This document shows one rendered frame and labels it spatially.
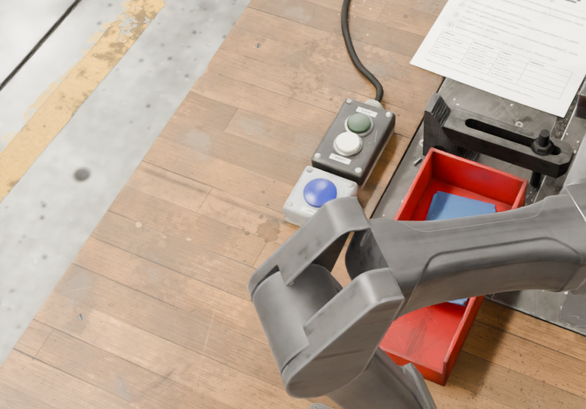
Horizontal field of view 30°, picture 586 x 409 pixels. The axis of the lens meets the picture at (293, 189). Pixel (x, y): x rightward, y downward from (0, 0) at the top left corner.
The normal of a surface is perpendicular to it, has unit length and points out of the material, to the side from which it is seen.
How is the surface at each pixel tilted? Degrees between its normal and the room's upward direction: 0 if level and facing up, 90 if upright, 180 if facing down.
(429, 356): 0
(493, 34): 1
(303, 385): 90
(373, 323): 90
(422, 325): 0
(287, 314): 27
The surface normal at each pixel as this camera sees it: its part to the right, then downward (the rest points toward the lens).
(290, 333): -0.50, -0.36
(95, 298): -0.07, -0.57
